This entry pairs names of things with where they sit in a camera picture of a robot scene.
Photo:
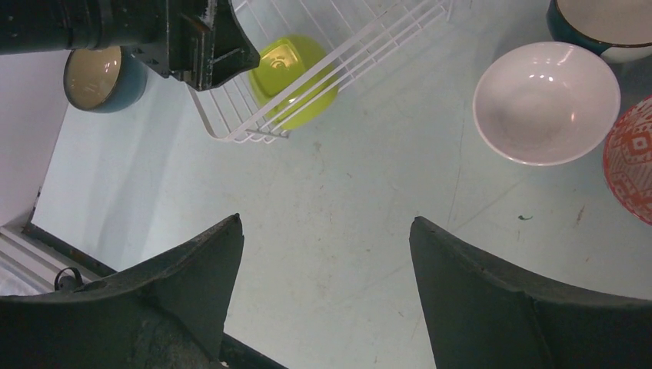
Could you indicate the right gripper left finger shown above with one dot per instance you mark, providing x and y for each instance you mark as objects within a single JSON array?
[{"x": 166, "y": 312}]

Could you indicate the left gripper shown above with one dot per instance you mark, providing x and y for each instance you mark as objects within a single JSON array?
[{"x": 200, "y": 43}]

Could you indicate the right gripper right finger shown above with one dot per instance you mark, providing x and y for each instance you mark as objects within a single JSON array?
[{"x": 484, "y": 312}]

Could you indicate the green bowl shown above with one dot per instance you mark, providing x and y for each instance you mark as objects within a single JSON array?
[{"x": 284, "y": 61}]

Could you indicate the dark bowl beige inside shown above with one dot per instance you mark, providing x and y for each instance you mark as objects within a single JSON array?
[{"x": 103, "y": 81}]

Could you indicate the blue patterned bowl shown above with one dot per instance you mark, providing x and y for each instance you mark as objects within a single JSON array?
[{"x": 626, "y": 160}]

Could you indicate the white bowl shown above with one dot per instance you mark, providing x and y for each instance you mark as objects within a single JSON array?
[{"x": 546, "y": 103}]

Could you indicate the teal blue bowl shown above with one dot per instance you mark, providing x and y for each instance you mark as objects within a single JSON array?
[{"x": 618, "y": 31}]

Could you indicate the white wire dish rack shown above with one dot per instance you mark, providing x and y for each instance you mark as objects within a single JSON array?
[{"x": 356, "y": 35}]

